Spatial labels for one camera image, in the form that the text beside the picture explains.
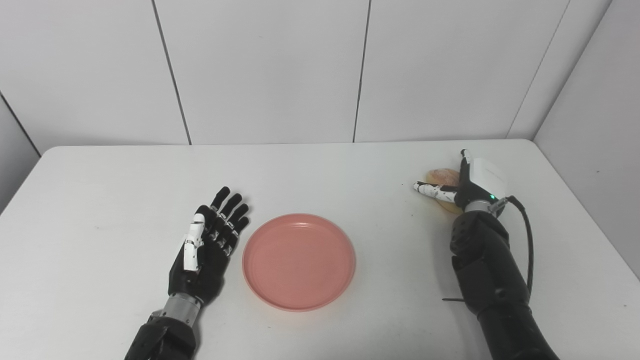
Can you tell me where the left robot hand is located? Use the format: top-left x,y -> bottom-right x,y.
167,186 -> 251,306

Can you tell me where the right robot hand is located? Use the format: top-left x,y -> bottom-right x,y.
413,149 -> 509,211

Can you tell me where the bread roll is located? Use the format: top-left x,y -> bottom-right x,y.
424,168 -> 464,216

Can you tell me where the pink plate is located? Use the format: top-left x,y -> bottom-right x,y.
242,213 -> 357,312

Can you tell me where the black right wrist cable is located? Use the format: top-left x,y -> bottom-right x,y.
495,195 -> 535,296

